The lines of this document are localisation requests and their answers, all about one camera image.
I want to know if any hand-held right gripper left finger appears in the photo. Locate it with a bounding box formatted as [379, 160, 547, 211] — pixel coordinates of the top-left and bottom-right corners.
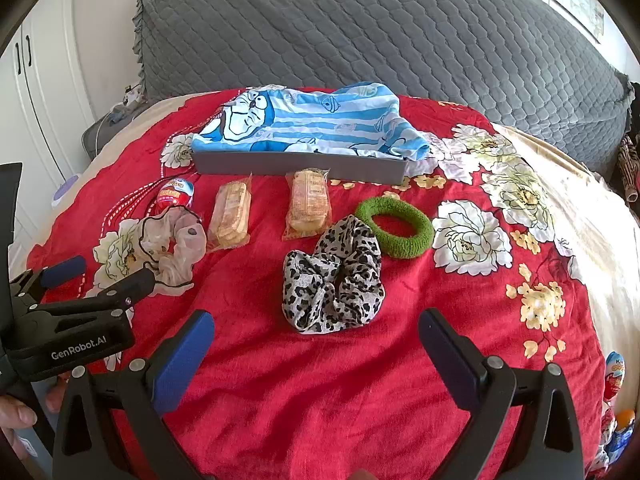
[52, 310, 216, 480]

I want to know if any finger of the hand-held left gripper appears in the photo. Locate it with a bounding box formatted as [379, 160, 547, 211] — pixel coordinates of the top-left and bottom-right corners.
[37, 267, 157, 318]
[9, 255, 87, 306]

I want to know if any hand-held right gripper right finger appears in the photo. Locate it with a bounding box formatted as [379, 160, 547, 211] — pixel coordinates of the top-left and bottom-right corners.
[417, 308, 586, 480]

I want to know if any beige drawstring pouch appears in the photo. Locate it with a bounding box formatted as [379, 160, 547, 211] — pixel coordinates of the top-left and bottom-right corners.
[135, 205, 208, 297]

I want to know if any red toy egg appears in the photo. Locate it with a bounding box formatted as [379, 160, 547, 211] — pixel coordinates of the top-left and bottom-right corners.
[156, 178, 195, 213]

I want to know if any clear cracker packet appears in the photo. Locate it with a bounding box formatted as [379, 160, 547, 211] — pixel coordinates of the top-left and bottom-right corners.
[206, 174, 253, 252]

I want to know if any green fuzzy scrunchie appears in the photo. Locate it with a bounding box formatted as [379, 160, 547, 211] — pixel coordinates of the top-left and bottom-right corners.
[355, 196, 435, 260]

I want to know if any leopard print scrunchie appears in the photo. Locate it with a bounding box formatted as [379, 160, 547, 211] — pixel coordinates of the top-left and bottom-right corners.
[282, 214, 386, 335]

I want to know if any orange snack packet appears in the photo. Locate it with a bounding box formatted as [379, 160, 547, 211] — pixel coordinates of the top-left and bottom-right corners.
[282, 167, 332, 241]

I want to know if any person's left hand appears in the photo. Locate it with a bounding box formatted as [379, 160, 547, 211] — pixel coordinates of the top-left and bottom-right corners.
[0, 390, 67, 433]

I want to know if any purple and white round jar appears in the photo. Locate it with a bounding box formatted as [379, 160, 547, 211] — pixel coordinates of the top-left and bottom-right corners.
[51, 174, 83, 208]

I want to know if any red floral blanket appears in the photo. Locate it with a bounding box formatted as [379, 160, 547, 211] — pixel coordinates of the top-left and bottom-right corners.
[25, 90, 608, 480]

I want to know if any grey nightstand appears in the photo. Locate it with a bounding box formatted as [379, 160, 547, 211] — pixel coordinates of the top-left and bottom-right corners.
[80, 107, 146, 161]

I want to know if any blue and white toy egg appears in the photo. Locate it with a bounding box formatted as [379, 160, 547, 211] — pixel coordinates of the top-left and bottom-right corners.
[602, 351, 627, 403]

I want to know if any white wardrobe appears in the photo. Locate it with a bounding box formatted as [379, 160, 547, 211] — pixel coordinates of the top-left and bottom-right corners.
[0, 0, 98, 261]

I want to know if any orange and blue toy egg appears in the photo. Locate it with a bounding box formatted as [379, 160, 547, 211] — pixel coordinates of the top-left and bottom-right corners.
[614, 409, 637, 453]

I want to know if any blue striped cartoon cloth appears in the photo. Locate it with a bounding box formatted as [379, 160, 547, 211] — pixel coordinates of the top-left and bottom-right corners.
[192, 82, 431, 162]

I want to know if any brown patterned clothes pile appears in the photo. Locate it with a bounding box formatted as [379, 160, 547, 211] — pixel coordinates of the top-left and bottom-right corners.
[617, 132, 640, 206]

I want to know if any grey quilted headboard cover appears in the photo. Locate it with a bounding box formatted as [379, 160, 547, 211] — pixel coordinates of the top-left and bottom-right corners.
[134, 0, 633, 181]

